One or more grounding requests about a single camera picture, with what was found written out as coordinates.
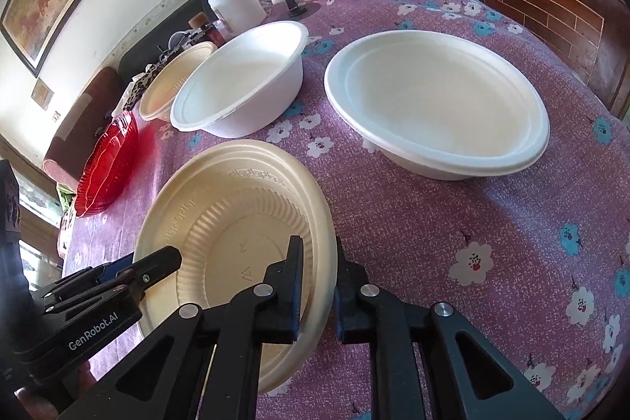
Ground red glass plate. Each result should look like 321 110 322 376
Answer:
74 111 141 218

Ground wide white foam plate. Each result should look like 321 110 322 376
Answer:
324 30 550 180

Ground brown cushion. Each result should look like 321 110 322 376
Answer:
43 66 121 189

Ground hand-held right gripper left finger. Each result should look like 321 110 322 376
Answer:
59 235 316 420

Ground leopard print pouch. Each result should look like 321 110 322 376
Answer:
123 60 170 110

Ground deep white foam bowl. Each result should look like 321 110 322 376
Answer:
170 20 310 139

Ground white plastic cup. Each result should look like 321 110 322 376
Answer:
206 0 267 41

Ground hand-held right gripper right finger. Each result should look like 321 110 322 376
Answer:
335 237 567 420

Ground cream plastic bowl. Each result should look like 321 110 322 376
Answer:
139 41 218 123

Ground small wall plaque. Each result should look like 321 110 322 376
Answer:
30 79 55 110

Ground purple floral tablecloth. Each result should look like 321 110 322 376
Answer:
56 0 630 420

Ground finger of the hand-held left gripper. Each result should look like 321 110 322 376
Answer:
54 254 137 296
123 247 183 299

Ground dark red jar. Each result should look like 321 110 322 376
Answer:
204 20 232 49

